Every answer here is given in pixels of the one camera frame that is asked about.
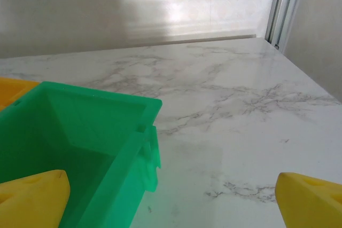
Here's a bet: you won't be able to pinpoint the aluminum frame post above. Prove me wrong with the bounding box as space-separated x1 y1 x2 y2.
266 0 308 50

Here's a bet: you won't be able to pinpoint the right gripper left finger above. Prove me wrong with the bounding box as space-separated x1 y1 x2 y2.
0 169 71 228

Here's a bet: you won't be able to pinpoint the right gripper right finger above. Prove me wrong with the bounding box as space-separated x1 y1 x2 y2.
275 172 342 228

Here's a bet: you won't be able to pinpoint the green plastic bin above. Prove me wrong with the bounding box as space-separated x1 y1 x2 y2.
0 81 163 228

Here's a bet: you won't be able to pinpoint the yellow plastic bin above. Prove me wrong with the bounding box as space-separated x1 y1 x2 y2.
0 77 40 112

